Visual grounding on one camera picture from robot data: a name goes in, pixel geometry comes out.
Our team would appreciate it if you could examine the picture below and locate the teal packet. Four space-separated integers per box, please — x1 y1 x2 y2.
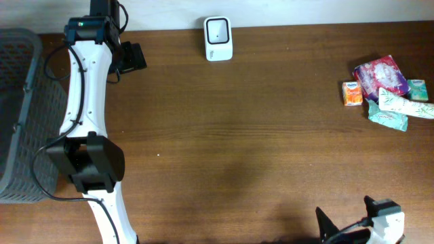
367 100 408 131

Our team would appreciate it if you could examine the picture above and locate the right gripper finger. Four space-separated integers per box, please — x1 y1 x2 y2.
363 195 376 217
315 207 339 243

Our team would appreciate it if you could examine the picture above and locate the orange tissue pack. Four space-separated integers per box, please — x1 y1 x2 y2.
342 81 363 106

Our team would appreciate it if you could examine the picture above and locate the white barcode scanner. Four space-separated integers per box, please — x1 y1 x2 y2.
203 16 233 62

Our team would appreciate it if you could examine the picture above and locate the white tube with cork cap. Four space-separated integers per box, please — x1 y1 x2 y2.
378 87 433 119

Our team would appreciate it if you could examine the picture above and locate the red purple tissue pack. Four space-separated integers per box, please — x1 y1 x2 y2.
353 55 411 102

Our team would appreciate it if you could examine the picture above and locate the green white tissue pack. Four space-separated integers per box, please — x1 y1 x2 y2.
408 79 429 102

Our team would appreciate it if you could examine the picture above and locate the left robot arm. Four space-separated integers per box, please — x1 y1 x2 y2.
42 1 147 243

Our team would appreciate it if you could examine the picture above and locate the grey plastic mesh basket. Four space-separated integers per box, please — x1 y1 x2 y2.
1 28 67 204

